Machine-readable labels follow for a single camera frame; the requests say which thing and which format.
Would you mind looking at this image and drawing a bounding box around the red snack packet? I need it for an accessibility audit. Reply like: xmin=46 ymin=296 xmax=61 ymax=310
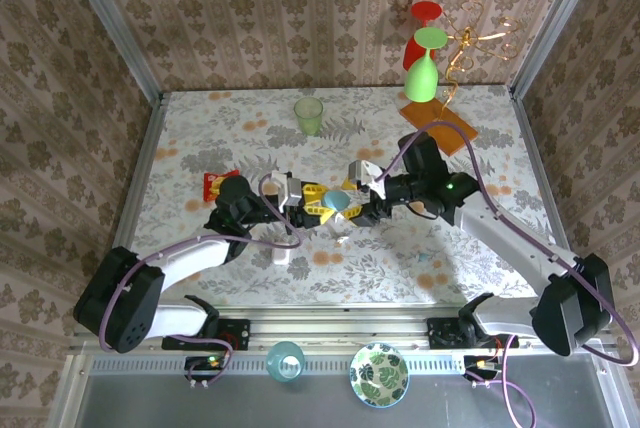
xmin=202 ymin=169 xmax=242 ymax=204

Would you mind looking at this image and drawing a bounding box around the green plastic cup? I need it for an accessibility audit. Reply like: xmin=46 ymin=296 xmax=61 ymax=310
xmin=293 ymin=96 xmax=325 ymax=137

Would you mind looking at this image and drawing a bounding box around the green wine glass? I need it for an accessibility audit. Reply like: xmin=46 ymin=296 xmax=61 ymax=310
xmin=403 ymin=26 xmax=449 ymax=103

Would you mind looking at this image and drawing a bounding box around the teal plastic cup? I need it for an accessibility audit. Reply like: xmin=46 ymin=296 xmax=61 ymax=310
xmin=265 ymin=340 xmax=306 ymax=383

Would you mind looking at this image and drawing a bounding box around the leaf pattern bowl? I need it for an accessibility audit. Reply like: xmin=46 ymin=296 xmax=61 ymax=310
xmin=348 ymin=341 xmax=411 ymax=408

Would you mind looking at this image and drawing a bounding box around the red wine glass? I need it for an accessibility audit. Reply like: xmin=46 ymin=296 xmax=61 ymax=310
xmin=402 ymin=0 xmax=445 ymax=72

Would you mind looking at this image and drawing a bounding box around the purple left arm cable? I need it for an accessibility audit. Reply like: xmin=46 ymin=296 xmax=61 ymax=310
xmin=98 ymin=172 xmax=305 ymax=388

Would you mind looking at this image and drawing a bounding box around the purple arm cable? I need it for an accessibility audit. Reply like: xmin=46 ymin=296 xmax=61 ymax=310
xmin=377 ymin=121 xmax=640 ymax=428
xmin=98 ymin=172 xmax=305 ymax=388

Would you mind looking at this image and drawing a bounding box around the gold wire glass rack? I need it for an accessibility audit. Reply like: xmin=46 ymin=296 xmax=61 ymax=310
xmin=398 ymin=0 xmax=526 ymax=158

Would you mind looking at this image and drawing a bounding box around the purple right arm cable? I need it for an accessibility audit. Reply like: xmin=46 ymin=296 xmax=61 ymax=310
xmin=377 ymin=121 xmax=640 ymax=428

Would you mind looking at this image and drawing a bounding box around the aluminium mounting rail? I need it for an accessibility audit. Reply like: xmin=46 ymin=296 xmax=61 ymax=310
xmin=72 ymin=303 xmax=615 ymax=355

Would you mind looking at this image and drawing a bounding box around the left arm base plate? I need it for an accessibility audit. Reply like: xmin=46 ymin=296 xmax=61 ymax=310
xmin=162 ymin=318 xmax=252 ymax=352

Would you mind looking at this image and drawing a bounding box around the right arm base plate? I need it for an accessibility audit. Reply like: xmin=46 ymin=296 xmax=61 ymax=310
xmin=427 ymin=316 xmax=521 ymax=350

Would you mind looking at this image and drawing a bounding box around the perforated metal cable duct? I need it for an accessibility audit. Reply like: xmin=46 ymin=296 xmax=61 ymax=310
xmin=89 ymin=355 xmax=467 ymax=377

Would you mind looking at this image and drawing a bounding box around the aluminium frame post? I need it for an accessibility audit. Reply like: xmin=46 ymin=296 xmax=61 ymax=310
xmin=510 ymin=0 xmax=610 ymax=102
xmin=55 ymin=0 xmax=165 ymax=105

